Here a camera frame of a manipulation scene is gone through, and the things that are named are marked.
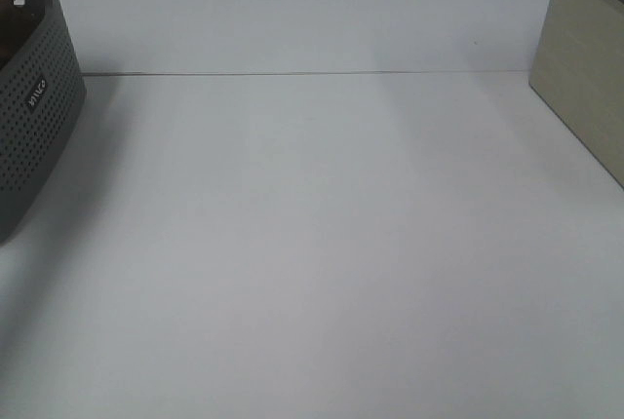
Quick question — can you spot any brown towel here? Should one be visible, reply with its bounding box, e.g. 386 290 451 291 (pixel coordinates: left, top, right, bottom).
0 0 38 67

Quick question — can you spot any grey perforated plastic basket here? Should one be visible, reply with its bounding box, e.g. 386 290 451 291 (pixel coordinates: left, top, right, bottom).
1 0 86 241

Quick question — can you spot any beige fabric storage box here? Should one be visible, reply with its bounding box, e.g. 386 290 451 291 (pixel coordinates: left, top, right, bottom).
528 0 623 182

